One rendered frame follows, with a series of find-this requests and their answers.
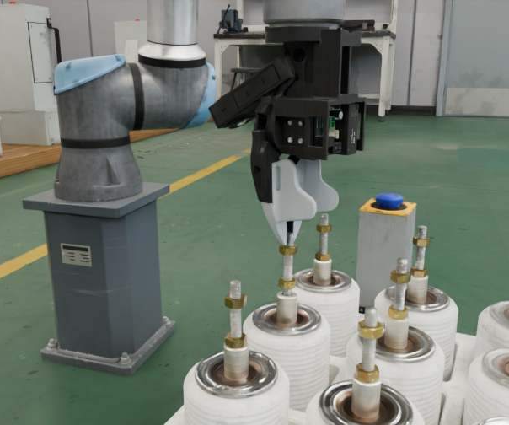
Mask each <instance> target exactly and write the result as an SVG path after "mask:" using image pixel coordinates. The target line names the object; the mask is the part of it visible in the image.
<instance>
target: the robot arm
mask: <svg viewBox="0 0 509 425"><path fill-rule="evenodd" d="M345 1H346V0H263V22H264V23H265V24H268V25H269V26H270V28H265V43H276V44H283V53H282V54H281V55H280V56H278V57H277V58H275V59H274V60H273V61H271V62H270V63H268V64H267V65H266V66H264V67H263V68H261V69H260V70H259V71H258V72H257V73H255V74H254V75H252V76H251V77H250V78H248V79H246V80H245V81H244V82H242V83H241V84H240V85H239V86H238V87H236V88H235V89H233V90H232V91H230V92H228V93H226V94H225V95H223V96H222V97H220V98H219V100H217V102H216V103H215V100H216V94H217V82H216V81H215V79H216V73H215V70H214V68H213V66H212V64H211V63H209V62H206V53H205V52H204V51H203V50H202V49H201V48H200V47H199V45H198V43H197V35H198V4H199V0H147V41H146V43H145V44H144V45H143V46H142V47H141V48H140V49H139V50H138V62H126V58H125V56H124V55H123V54H116V55H109V56H97V57H90V58H83V59H77V60H71V61H65V62H60V63H59V64H58V65H57V66H56V69H55V86H56V89H55V90H54V93H55V94H56V105H57V114H58V122H59V131H60V139H61V149H62V150H61V155H60V159H59V163H58V166H57V171H56V178H55V180H54V190H55V196H56V197H57V198H59V199H62V200H66V201H71V202H106V201H114V200H119V199H124V198H127V197H131V196H135V195H137V194H139V193H141V192H142V191H143V180H142V175H141V172H140V170H139V168H138V165H137V162H136V160H135V157H134V155H133V152H132V151H131V139H130V131H144V130H161V129H179V130H183V129H186V128H189V127H198V126H202V125H203V124H205V123H206V121H207V120H208V119H209V117H210V116H211V115H212V119H213V120H214V122H215V124H216V126H217V129H219V128H226V127H229V129H234V128H237V127H241V126H243V125H245V124H246V123H248V122H250V121H251V120H252V119H254V116H256V117H255V123H254V130H253V131H252V148H251V155H250V165H251V173H252V177H253V181H254V186H255V189H256V193H257V197H258V200H259V201H260V202H261V205H262V207H263V211H264V213H265V216H266V219H267V221H268V223H269V225H270V226H271V229H272V231H273V233H274V235H275V236H276V238H277V240H278V241H279V243H280V244H282V245H286V244H287V232H290V233H293V241H295V239H296V238H297V233H298V231H299V229H300V226H301V223H302V221H303V220H308V219H311V218H313V217H314V216H315V213H320V212H327V211H332V210H334V209H335V208H336V207H337V206H338V203H339V196H338V193H337V192H336V190H334V189H333V188H332V187H330V186H328V185H327V184H326V183H324V182H323V180H322V178H321V163H320V161H319V160H328V156H329V155H332V154H339V155H346V156H348V155H352V154H354V153H356V151H363V149H364V133H365V119H366V103H367V97H358V94H350V76H351V48H352V47H353V46H361V35H362V32H361V31H359V30H353V31H348V30H343V29H342V28H337V27H338V24H342V23H343V22H344V20H345ZM358 112H361V124H360V139H357V122H358ZM283 153H284V154H290V155H289V157H288V158H287V159H283V160H281V161H280V159H279V157H280V156H281V155H282V154H283Z"/></svg>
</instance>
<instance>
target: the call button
mask: <svg viewBox="0 0 509 425"><path fill-rule="evenodd" d="M375 201H376V202H377V203H378V206H380V207H385V208H397V207H399V206H400V204H401V203H403V197H402V196H401V195H398V194H393V193H381V194H378V195H376V199H375Z"/></svg>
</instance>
